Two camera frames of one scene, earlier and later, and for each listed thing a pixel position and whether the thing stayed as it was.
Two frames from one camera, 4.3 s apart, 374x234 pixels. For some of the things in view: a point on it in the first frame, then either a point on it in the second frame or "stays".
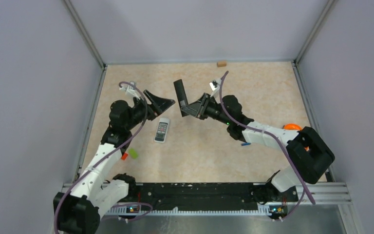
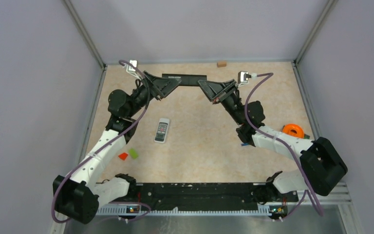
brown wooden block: (221, 64) stays
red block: (124, 156) stays
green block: (133, 153) stays
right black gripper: (198, 108) -> (216, 91)
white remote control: (160, 134) stays
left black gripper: (158, 106) -> (159, 87)
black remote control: (180, 93) -> (186, 79)
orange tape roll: (294, 126) stays
